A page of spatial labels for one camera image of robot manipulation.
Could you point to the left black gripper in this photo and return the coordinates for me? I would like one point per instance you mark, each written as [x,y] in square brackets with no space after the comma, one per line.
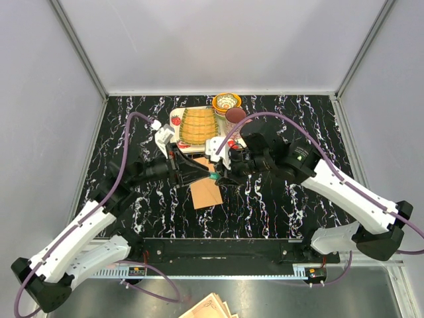
[187,171]

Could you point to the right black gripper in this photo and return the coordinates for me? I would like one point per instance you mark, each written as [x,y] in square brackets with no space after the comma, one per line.
[221,169]

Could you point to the green white glue stick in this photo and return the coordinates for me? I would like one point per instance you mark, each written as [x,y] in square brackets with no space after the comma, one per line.
[214,176]

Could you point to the brown paper envelope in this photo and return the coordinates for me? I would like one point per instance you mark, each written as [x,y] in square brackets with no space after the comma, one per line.
[205,193]

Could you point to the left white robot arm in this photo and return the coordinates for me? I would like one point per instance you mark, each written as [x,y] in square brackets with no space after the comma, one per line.
[50,276]

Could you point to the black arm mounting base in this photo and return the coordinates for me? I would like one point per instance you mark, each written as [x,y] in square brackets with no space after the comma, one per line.
[157,250]

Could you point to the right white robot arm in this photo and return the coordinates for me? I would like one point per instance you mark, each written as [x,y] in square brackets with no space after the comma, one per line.
[377,231]

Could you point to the white strawberry tray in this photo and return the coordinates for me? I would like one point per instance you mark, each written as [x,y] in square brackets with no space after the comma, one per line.
[175,121]

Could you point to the yellow woven bamboo basket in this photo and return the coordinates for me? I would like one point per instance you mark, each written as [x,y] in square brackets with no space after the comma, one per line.
[197,126]

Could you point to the yellow patterned bowl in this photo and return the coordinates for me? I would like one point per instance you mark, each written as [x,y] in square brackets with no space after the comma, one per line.
[225,101]

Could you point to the stack of spare letters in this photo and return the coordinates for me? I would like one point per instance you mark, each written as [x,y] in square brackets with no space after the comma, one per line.
[211,306]

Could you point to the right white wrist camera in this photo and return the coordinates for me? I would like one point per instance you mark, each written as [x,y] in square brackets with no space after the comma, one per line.
[217,149]

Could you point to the slotted cable duct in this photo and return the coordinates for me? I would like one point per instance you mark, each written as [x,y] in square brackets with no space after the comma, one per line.
[206,271]

